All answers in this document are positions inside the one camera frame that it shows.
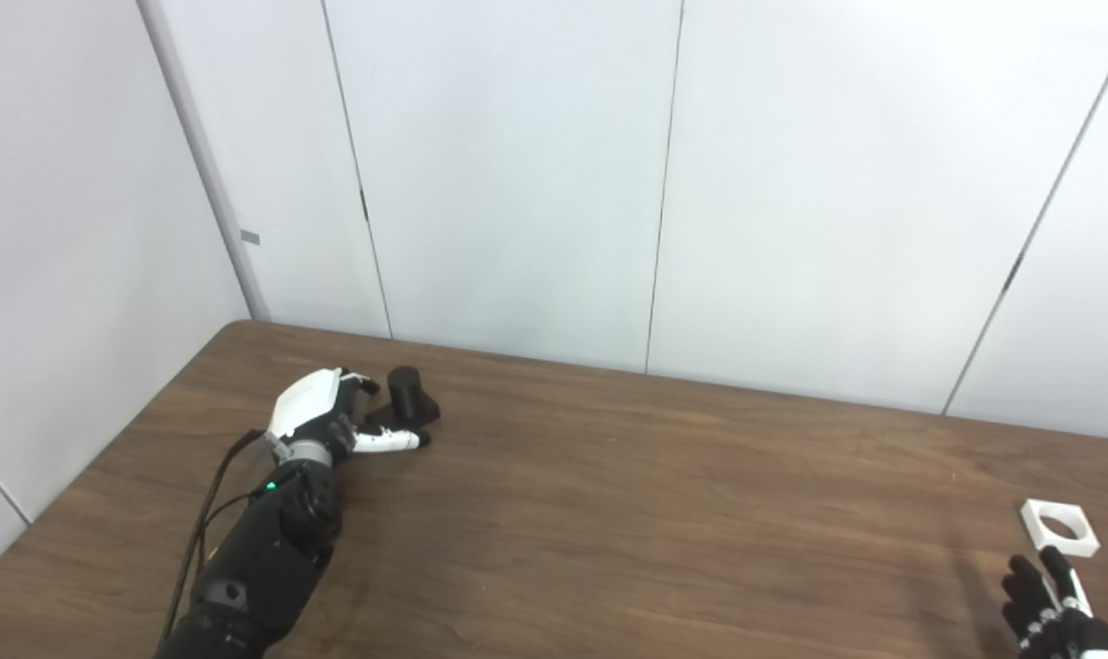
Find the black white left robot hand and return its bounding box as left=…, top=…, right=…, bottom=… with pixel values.
left=263, top=368, right=432, bottom=459

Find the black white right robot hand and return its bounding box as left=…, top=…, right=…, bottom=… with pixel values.
left=1002, top=546, right=1108, bottom=659

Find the black peg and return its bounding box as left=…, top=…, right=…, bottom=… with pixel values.
left=364, top=366, right=442, bottom=431

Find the white square piece with hole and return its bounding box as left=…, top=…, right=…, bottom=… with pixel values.
left=1020, top=499, right=1101, bottom=558

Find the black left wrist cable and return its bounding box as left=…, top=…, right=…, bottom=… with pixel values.
left=160, top=428, right=273, bottom=642

